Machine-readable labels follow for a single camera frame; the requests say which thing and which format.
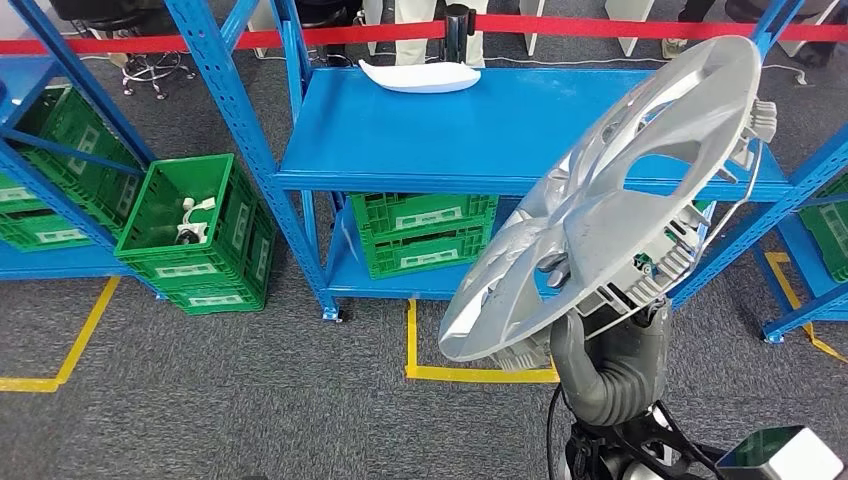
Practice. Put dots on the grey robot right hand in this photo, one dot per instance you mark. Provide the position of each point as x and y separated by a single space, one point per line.
632 338

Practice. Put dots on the silver plastic wheel cover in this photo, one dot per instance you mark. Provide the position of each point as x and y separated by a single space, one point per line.
596 232

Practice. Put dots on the blue metal shelf rack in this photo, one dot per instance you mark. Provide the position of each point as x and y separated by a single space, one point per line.
40 264
464 132
815 310

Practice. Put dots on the white plastic panel part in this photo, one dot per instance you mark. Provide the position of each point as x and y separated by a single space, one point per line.
424 78

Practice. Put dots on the person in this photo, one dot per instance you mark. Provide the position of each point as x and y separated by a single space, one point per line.
99 8
674 48
411 56

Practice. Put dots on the red barrier belt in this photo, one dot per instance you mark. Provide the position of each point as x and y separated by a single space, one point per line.
596 28
199 41

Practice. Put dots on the white adapter box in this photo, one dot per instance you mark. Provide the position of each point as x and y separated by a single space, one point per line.
204 232

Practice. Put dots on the green open plastic crate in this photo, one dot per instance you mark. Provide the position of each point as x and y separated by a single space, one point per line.
159 199

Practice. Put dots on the black stanchion post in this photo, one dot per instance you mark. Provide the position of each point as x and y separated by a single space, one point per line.
458 33

